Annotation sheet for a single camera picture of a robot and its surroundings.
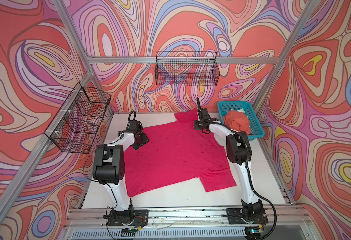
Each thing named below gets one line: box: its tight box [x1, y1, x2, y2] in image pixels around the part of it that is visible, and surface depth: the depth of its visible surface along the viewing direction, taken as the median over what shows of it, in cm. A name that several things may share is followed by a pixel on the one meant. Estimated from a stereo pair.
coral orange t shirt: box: [223, 110, 251, 135], surface depth 107 cm
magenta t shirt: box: [124, 109, 237, 198], surface depth 95 cm
